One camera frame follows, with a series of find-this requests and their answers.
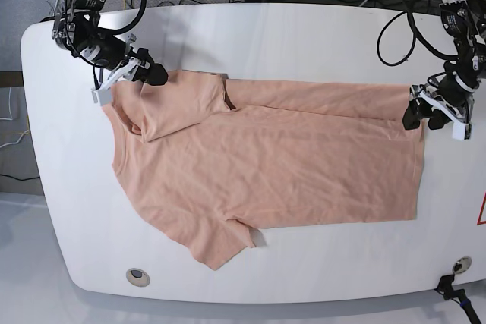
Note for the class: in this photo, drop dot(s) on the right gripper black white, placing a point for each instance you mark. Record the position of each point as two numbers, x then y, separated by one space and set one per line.
111 53

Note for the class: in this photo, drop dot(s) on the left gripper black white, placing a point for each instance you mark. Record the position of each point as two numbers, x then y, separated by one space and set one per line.
445 97

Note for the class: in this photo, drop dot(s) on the peach pink T-shirt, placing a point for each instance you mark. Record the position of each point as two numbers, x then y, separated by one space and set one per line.
206 159

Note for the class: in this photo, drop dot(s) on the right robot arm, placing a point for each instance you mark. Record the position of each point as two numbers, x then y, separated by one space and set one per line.
77 30

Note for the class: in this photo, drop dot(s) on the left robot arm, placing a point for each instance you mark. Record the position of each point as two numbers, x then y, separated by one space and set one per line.
464 21

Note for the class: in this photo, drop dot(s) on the red triangle warning sticker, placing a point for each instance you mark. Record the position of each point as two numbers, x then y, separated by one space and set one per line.
481 217

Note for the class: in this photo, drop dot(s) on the right grey table grommet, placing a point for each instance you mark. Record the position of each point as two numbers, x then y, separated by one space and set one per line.
462 265

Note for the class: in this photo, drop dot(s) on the grey table grommet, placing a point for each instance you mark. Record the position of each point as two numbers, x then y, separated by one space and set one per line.
138 277
462 265

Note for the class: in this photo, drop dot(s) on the left grey table grommet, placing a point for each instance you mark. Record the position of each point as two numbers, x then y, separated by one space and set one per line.
138 277

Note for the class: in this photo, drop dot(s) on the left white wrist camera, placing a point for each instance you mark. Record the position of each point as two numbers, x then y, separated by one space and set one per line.
461 131

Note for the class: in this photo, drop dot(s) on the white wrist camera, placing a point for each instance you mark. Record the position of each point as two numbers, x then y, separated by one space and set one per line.
102 96
461 131

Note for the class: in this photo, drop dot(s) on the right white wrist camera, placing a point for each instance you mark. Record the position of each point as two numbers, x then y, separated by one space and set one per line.
102 96

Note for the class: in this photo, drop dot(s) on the black clamp with cable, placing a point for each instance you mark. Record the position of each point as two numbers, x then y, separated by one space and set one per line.
448 292

